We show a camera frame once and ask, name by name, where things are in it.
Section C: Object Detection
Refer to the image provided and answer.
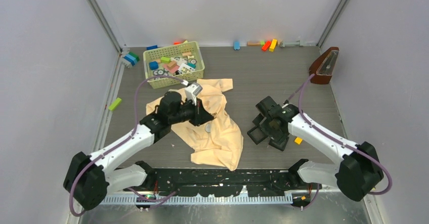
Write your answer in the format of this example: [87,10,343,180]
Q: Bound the peach cloth garment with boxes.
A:
[146,78,245,172]

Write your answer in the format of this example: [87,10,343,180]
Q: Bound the blue block behind basket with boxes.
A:
[146,45,158,51]

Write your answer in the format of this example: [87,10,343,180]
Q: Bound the black square box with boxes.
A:
[247,126,268,145]
[269,134,289,151]

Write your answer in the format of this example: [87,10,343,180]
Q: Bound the light blue block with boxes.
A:
[233,40,240,51]

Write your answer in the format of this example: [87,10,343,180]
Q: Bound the yellow block by wall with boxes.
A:
[269,39,278,52]

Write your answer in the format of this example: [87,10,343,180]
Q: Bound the tan wooden block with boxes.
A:
[247,41,261,47]

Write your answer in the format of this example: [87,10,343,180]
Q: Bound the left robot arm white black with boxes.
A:
[63,92,214,210]

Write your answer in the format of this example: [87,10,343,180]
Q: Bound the lime green block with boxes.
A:
[108,98,122,111]

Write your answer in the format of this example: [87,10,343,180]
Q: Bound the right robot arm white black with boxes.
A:
[247,96,384,201]

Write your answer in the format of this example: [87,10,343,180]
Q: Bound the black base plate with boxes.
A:
[133,168,321,197]

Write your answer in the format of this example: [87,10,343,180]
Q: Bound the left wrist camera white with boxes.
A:
[185,82,202,105]

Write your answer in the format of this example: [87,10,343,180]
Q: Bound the brown wooden metronome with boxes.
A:
[309,47,339,85]

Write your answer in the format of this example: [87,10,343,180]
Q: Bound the yellow block on table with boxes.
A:
[294,137,303,145]

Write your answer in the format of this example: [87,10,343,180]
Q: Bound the green plastic basket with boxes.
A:
[143,41,205,89]

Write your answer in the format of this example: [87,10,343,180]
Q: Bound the orange red block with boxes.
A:
[261,40,271,51]

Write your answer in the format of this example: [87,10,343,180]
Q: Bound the pink block in basket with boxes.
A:
[163,64,179,74]

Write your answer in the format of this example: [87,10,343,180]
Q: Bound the blue green stacked blocks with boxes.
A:
[121,52,140,68]

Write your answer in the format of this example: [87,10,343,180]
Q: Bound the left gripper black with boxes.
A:
[169,97,213,127]

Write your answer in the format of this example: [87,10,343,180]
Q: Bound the blue cube in basket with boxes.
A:
[148,61,159,70]

